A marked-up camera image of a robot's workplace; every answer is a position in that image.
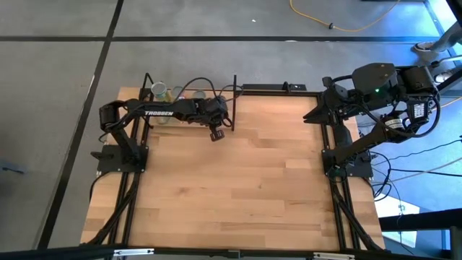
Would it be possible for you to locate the white sheet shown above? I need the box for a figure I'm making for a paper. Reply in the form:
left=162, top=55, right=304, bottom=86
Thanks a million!
left=374, top=196, right=422, bottom=248

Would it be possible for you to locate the black metal beam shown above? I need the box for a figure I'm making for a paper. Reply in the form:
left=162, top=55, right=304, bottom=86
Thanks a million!
left=378, top=207, right=462, bottom=233

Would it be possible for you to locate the silver metal bracket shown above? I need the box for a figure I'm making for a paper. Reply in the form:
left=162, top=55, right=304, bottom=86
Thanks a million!
left=313, top=252, right=355, bottom=260
left=113, top=248, right=155, bottom=257

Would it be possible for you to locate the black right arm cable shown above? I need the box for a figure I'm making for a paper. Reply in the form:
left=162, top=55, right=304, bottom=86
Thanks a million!
left=323, top=74, right=442, bottom=139

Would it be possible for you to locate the yellow floor cable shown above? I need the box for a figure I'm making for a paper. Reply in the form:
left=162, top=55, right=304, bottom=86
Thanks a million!
left=438, top=95, right=462, bottom=109
left=288, top=0, right=402, bottom=33

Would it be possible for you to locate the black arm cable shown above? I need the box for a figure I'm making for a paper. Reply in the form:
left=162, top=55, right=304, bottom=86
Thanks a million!
left=323, top=74, right=442, bottom=139
left=182, top=77, right=243, bottom=105

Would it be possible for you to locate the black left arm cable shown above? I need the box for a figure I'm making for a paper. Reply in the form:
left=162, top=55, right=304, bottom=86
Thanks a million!
left=182, top=77, right=243, bottom=105

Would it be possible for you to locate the black metal desk frame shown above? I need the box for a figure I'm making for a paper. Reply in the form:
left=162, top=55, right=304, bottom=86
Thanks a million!
left=422, top=0, right=462, bottom=98

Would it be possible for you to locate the thin black floor cable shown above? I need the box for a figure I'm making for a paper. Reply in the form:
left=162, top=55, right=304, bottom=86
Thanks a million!
left=391, top=139, right=462, bottom=162

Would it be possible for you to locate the black aluminium frame beam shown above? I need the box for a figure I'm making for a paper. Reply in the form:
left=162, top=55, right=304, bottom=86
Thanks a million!
left=0, top=245, right=462, bottom=260

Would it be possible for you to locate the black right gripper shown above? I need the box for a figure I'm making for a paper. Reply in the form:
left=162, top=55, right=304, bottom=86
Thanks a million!
left=303, top=86, right=353, bottom=124

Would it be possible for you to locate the person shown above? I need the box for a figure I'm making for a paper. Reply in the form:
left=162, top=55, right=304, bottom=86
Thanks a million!
left=413, top=21, right=462, bottom=85

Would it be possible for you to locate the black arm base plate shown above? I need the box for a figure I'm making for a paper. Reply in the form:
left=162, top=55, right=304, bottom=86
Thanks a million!
left=96, top=144, right=149, bottom=173
left=322, top=148, right=375, bottom=178

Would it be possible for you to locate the black mounting bar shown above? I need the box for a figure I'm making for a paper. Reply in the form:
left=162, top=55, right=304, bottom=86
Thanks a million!
left=241, top=82, right=308, bottom=92

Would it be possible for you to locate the thick black floor cable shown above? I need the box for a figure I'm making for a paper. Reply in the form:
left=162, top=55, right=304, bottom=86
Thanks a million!
left=389, top=168, right=462, bottom=178

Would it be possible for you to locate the black aluminium frame rail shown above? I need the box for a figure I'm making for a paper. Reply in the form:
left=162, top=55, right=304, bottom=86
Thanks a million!
left=317, top=90, right=385, bottom=251
left=234, top=90, right=324, bottom=98
left=82, top=88, right=151, bottom=250

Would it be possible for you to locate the dark grey floor object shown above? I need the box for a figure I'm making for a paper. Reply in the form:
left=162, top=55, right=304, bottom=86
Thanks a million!
left=0, top=160, right=29, bottom=175

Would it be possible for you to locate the yellow Carrots can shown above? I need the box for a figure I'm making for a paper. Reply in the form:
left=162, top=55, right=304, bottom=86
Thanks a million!
left=150, top=81, right=170, bottom=103

